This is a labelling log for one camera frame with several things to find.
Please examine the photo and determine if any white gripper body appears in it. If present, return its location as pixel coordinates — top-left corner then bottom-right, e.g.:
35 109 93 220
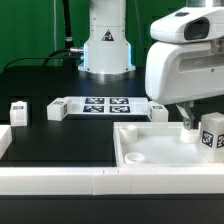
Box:
145 42 224 105

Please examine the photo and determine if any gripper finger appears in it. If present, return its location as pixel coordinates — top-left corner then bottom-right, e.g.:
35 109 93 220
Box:
177 101 195 130

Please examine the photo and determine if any white square tabletop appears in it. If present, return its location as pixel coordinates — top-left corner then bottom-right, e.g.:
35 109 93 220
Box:
113 122 224 175

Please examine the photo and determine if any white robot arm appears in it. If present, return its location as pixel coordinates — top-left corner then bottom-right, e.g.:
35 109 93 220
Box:
145 0 224 130

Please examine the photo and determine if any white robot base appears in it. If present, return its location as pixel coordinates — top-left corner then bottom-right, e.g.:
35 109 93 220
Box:
78 0 135 82

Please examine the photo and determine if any white obstacle fence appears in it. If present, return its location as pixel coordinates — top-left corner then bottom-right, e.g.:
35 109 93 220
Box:
0 124 224 196

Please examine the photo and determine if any white fiducial marker board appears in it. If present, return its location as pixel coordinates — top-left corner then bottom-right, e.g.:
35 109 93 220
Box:
69 96 148 115

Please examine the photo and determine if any black vertical pole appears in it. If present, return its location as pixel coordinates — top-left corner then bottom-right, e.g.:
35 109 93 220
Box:
62 0 74 66

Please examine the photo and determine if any black cable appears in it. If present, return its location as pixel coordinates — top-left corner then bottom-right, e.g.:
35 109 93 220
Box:
2 48 84 73

